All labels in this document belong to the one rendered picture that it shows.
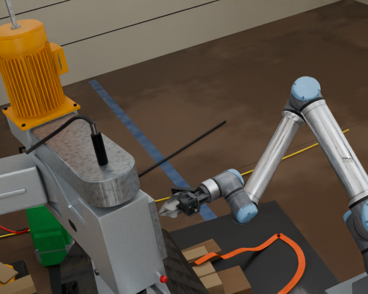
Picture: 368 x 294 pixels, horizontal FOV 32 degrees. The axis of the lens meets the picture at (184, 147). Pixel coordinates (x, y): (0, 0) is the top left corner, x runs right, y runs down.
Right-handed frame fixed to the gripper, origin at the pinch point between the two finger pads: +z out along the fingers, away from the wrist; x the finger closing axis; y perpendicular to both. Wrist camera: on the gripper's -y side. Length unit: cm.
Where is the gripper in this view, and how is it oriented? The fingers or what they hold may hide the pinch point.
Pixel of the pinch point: (160, 212)
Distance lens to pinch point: 259.6
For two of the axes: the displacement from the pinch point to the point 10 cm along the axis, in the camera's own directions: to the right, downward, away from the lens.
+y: 5.3, 3.4, -7.8
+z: -8.3, 3.8, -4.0
